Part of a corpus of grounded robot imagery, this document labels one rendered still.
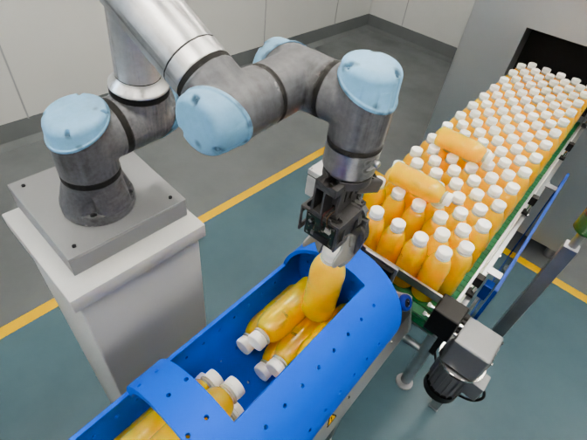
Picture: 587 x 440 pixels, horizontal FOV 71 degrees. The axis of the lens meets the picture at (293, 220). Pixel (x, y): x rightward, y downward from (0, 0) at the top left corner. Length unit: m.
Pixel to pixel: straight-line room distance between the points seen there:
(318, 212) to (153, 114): 0.43
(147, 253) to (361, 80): 0.62
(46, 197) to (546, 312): 2.49
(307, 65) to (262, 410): 0.49
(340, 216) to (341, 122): 0.15
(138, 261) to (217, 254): 1.52
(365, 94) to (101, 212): 0.62
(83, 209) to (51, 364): 1.38
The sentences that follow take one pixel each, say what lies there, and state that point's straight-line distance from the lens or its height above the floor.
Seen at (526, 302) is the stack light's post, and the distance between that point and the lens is 1.47.
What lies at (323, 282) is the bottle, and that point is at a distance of 0.75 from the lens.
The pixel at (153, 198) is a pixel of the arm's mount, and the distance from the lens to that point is 0.98.
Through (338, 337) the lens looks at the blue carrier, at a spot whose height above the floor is 1.21.
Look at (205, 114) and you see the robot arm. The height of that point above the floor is 1.62.
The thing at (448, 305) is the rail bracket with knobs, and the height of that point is 1.00.
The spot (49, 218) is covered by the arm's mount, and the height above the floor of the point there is 1.21.
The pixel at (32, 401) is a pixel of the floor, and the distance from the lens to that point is 2.17.
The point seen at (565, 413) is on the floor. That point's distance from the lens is 2.46.
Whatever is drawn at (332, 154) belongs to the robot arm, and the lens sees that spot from 0.54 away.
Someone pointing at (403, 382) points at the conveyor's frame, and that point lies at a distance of 2.11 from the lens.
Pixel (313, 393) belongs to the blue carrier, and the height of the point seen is 1.18.
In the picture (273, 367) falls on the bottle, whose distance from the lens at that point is 0.86.
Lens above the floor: 1.85
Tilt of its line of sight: 44 degrees down
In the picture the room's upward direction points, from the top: 8 degrees clockwise
